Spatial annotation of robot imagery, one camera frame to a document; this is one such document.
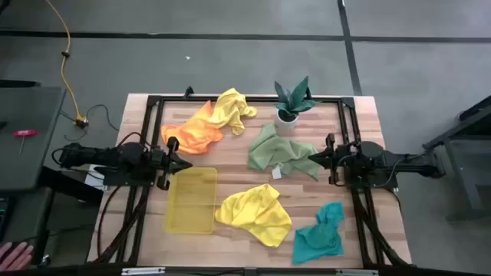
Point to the grey side table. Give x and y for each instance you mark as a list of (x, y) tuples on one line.
[(34, 161)]

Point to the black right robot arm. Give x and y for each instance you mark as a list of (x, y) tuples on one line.
[(406, 165)]

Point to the yellow translucent plastic bin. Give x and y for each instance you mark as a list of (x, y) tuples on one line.
[(192, 203)]

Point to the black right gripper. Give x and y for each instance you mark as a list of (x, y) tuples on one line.
[(345, 157)]

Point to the potted plant in white pot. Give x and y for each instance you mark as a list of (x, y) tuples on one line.
[(287, 119)]

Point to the orange microfiber towel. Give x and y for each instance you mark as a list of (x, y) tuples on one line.
[(195, 134)]

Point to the black aluminium table frame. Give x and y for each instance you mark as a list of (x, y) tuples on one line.
[(333, 100)]

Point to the dark metal cart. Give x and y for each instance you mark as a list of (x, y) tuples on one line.
[(464, 172)]

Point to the silver metal bracket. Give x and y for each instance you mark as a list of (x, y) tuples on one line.
[(142, 271), (356, 272)]

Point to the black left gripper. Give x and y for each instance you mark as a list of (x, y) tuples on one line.
[(159, 161)]

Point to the green microfiber towel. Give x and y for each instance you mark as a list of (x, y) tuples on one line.
[(276, 151)]

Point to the white power box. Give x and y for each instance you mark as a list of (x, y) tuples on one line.
[(94, 178)]

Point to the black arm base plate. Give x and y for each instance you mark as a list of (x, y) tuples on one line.
[(115, 181), (383, 183)]

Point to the person's hand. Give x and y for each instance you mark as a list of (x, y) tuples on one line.
[(15, 257)]

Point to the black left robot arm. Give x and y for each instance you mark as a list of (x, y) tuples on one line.
[(96, 157)]

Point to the yellow microfiber towel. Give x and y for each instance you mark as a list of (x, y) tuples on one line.
[(230, 107), (253, 214)]

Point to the teal microfiber towel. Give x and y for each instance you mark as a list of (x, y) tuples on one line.
[(318, 237)]

